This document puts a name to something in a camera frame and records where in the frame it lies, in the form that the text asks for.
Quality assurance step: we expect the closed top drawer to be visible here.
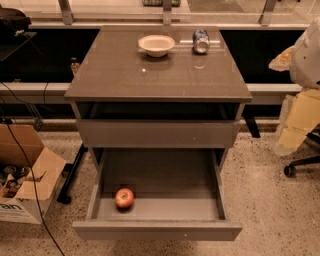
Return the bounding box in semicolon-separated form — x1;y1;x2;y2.
76;119;240;148

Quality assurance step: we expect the blue white soda can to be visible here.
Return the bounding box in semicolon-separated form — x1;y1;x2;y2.
192;29;210;54

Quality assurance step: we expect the white paper bowl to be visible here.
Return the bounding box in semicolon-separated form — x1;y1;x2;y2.
138;35;175;57

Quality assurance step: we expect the black cable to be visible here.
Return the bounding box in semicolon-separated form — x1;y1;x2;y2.
0;81;66;256

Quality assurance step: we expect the small bottle behind cabinet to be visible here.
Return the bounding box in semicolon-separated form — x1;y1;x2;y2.
70;57;80;75

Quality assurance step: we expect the black bag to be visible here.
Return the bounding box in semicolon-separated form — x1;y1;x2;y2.
0;7;31;37

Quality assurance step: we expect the black office chair base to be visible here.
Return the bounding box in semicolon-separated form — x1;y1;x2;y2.
283;131;320;178

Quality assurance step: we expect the grey drawer cabinet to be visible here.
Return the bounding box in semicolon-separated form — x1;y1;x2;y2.
65;26;252;164

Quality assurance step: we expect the black table leg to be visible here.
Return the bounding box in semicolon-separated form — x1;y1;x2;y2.
57;145;87;204

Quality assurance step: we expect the red apple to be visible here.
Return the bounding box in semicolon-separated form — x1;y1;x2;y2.
115;188;134;209

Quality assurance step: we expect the open middle drawer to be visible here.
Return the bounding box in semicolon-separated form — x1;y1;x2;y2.
73;149;242;241

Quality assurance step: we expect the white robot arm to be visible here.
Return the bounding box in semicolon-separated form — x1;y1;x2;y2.
269;17;320;156

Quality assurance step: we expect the cardboard box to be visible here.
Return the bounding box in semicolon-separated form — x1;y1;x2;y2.
0;124;66;224

